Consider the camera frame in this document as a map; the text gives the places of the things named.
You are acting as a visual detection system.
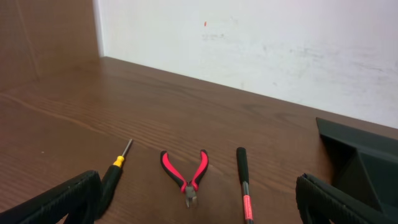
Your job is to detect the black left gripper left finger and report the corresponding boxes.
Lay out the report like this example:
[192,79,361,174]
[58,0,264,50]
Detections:
[1,170,102,224]

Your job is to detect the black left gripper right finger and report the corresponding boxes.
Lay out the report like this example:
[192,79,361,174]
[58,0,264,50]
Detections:
[295,174,397,224]

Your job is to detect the dark green gift box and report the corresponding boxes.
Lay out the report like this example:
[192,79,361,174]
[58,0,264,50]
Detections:
[316,118,397,222]

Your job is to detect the small hammer black red handle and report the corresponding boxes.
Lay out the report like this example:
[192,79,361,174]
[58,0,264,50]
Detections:
[236,147,254,224]

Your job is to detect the red black cutting pliers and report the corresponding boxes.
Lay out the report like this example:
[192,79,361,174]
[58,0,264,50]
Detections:
[160,149,210,208]

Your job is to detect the yellow black screwdriver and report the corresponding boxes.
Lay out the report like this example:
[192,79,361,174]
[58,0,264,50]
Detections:
[95,139,133,220]

